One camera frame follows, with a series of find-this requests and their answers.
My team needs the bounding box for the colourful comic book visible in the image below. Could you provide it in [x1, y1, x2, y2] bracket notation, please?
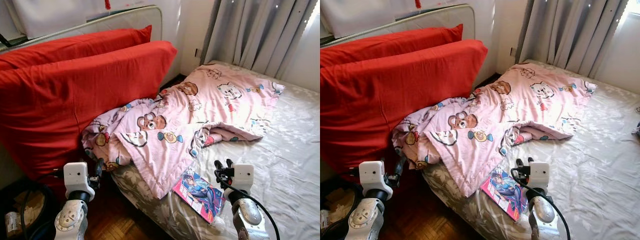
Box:
[480, 166, 530, 222]
[171, 167, 227, 224]

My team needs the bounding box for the bed with grey floral sheet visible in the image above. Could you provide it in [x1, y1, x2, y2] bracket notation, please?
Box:
[110, 60, 321, 240]
[422, 59, 640, 240]

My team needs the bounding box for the pink cartoon bear blanket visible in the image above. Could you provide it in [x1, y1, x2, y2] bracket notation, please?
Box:
[81, 64, 286, 200]
[391, 62, 597, 198]

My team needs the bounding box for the brown cardboard piece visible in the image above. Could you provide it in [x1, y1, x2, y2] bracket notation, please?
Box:
[10, 191, 47, 221]
[325, 189, 357, 216]

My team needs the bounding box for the long red cushion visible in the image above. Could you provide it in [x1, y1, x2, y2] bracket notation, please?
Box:
[0, 41, 178, 182]
[320, 24, 464, 68]
[0, 25, 152, 71]
[320, 40, 489, 177]

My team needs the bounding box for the black round waste bin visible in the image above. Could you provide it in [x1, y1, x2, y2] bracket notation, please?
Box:
[320, 177, 362, 240]
[0, 180, 57, 240]

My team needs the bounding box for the grey curtain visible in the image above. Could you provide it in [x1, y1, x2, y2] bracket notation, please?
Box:
[202, 0, 319, 78]
[515, 0, 630, 78]

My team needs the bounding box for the white fabric bag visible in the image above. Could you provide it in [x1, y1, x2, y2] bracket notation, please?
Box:
[320, 0, 416, 38]
[10, 0, 108, 40]

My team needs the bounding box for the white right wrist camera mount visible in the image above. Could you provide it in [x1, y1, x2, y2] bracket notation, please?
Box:
[529, 161, 551, 193]
[231, 163, 254, 193]

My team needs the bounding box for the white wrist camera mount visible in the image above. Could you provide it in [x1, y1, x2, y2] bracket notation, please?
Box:
[359, 161, 391, 198]
[63, 161, 96, 201]
[231, 163, 254, 193]
[529, 161, 551, 193]

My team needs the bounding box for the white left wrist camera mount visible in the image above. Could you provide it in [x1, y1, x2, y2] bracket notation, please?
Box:
[359, 161, 391, 198]
[63, 161, 96, 201]

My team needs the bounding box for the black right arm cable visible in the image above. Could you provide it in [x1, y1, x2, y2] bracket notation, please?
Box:
[510, 169, 572, 240]
[219, 177, 281, 240]

